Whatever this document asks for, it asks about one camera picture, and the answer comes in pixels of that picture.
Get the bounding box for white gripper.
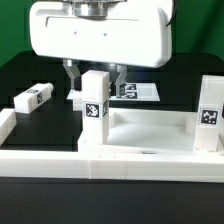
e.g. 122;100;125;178
30;0;173;97

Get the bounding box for white desk tabletop tray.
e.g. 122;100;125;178
78;108;224;156

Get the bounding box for white marker sheet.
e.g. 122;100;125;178
67;83;160;102

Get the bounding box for white U-shaped fence frame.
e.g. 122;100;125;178
0;108;224;184

